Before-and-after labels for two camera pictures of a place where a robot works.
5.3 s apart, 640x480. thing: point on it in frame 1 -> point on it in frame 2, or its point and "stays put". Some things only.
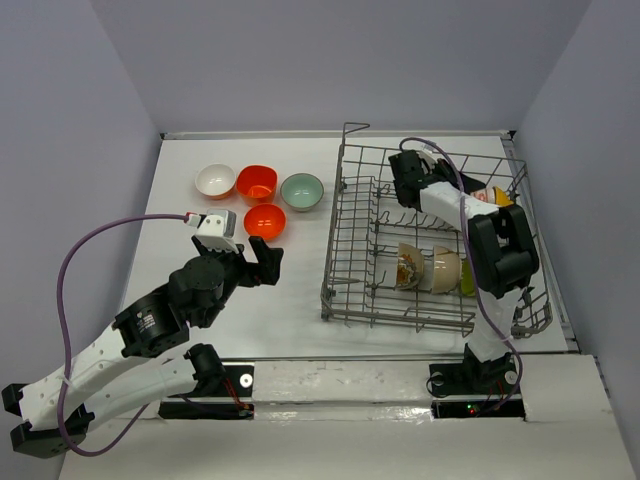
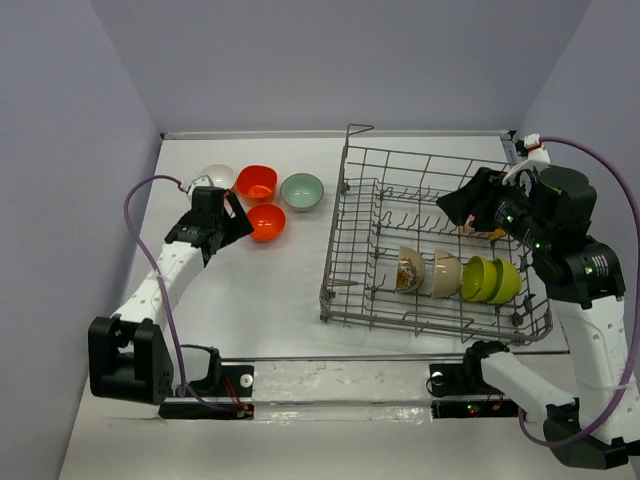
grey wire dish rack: [399, 267] stays put
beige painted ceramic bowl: [410, 266] stays put
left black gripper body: [243, 273] -> [234, 228]
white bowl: [447, 270] stays put
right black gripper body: [443, 169] -> [504, 205]
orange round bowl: [265, 220] stays put
